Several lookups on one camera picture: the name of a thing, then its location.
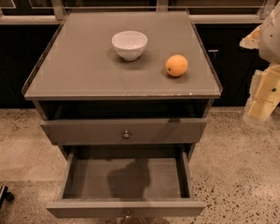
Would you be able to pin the white ceramic bowl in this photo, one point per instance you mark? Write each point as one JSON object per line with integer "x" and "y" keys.
{"x": 129, "y": 45}

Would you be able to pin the grey top drawer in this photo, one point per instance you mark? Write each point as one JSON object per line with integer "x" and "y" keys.
{"x": 69, "y": 132}

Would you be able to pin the metal window frame rail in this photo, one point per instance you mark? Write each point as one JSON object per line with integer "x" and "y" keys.
{"x": 38, "y": 12}

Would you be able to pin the grey drawer cabinet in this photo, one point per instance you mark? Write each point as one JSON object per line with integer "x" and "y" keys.
{"x": 82, "y": 77}

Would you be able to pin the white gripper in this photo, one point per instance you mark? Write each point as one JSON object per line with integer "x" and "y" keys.
{"x": 275, "y": 39}

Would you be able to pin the orange fruit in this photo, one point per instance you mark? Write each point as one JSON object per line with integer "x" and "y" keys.
{"x": 176, "y": 66}

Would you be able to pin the black wheeled cart base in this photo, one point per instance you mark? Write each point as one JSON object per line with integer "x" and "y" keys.
{"x": 5, "y": 195}

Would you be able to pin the grey open middle drawer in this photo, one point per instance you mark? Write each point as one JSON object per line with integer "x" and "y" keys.
{"x": 126, "y": 183}

